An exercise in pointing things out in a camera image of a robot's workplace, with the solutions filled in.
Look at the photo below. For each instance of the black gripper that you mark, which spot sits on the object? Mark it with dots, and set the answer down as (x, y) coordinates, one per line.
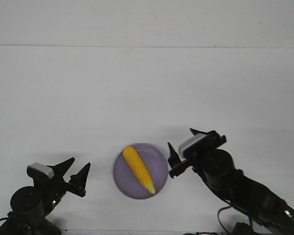
(178, 165)
(54, 189)

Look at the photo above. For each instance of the purple round plate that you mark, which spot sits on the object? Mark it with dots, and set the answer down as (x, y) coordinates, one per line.
(156, 162)

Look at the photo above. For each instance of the yellow corn cob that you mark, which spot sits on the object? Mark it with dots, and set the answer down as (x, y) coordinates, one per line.
(139, 168)

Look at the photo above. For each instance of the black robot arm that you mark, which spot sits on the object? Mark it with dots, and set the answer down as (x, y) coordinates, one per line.
(217, 170)
(31, 204)

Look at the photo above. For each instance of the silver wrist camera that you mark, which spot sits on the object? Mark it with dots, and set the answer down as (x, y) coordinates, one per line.
(37, 169)
(188, 144)

